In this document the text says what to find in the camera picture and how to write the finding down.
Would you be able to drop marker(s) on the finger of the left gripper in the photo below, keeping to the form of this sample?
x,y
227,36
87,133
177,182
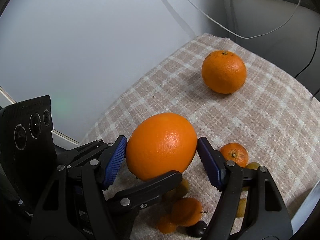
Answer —
x,y
145,194

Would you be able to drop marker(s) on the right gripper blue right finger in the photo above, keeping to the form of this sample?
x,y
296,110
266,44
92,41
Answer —
x,y
266,216

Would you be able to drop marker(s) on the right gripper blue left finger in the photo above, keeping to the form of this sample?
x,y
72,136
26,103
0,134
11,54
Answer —
x,y
113,162

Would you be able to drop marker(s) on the large smooth orange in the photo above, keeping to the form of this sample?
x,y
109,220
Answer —
x,y
161,143

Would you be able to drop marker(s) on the large spotted orange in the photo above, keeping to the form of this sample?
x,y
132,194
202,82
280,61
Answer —
x,y
223,72

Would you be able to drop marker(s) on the small orange kumquat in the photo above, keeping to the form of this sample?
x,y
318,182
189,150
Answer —
x,y
165,225

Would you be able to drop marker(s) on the yellow green grape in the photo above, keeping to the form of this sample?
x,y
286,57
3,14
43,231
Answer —
x,y
252,166

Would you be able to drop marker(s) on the dark plum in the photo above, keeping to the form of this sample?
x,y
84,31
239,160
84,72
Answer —
x,y
197,230

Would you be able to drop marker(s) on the small mandarin with stem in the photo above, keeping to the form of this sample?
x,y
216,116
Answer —
x,y
235,152

